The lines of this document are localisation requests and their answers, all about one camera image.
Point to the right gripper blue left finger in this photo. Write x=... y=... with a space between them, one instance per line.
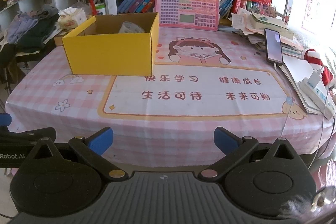
x=91 y=149

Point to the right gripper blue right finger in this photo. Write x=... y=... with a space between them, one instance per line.
x=236 y=152

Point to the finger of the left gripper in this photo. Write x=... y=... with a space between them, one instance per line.
x=5 y=119

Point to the white tape roll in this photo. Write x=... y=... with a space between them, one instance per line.
x=130 y=28

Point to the pink cartoon tablecloth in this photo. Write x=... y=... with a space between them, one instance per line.
x=201 y=80

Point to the pile of dark clothes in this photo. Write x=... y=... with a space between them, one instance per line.
x=28 y=32

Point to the white power strip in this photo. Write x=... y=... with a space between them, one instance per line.
x=313 y=87

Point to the yellow cardboard box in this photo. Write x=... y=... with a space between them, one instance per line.
x=96 y=48

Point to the black smartphone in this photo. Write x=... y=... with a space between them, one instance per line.
x=273 y=47

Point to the white tissue pack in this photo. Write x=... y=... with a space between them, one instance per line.
x=71 y=18

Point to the red white striped cloth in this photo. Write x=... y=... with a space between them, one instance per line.
x=315 y=60

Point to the pile of papers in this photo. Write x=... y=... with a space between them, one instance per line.
x=253 y=25

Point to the red book box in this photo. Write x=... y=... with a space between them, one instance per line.
x=262 y=7

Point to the pink toy keyboard tablet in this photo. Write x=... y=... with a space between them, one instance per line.
x=192 y=14

